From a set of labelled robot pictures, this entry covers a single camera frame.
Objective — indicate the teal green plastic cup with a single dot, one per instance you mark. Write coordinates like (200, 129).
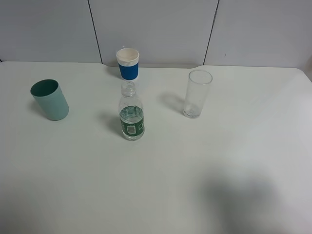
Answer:
(50, 98)

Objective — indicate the clear water bottle green label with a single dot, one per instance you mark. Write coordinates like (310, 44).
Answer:
(131, 112)

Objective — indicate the white cup blue sleeve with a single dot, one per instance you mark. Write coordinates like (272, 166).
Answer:
(128, 60)

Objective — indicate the tall clear drinking glass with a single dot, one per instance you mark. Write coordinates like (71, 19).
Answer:
(197, 90)

